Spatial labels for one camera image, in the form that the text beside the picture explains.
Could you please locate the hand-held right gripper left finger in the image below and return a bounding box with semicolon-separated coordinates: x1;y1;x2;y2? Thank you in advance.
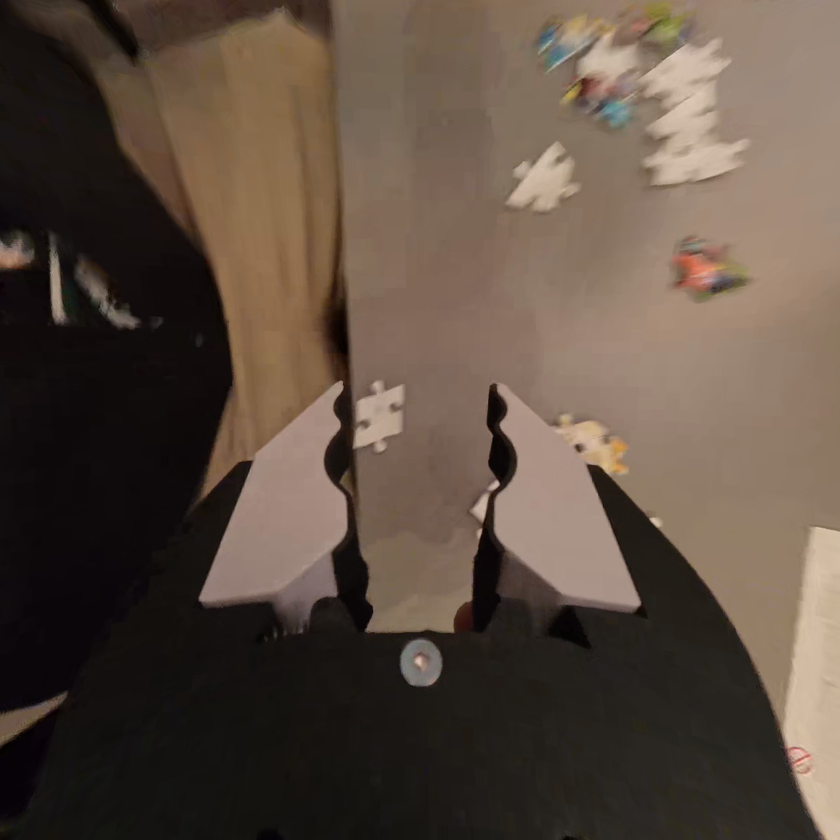
199;381;373;634

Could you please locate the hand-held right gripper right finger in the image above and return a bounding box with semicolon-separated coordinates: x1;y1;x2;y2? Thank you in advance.
471;382;643;635

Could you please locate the white single puzzle piece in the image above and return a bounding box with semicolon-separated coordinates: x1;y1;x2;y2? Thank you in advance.
353;381;406;455
640;39;732;94
577;33;642;81

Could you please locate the yellow colourful puzzle piece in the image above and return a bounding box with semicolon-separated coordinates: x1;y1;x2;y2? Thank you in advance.
551;413;630;475

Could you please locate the red green puzzle piece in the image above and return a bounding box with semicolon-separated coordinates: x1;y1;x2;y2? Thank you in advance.
669;236;751;303

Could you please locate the yellow blue puzzle piece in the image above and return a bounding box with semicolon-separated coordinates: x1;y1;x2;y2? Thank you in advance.
535;14;611;72

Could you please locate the green colourful puzzle piece pair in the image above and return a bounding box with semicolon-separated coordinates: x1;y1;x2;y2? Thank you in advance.
629;3;698;48

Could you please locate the person's dark clothing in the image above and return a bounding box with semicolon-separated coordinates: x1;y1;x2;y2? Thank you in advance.
0;0;235;713

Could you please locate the white instruction leaflet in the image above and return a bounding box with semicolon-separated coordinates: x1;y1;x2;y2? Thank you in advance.
783;525;840;840

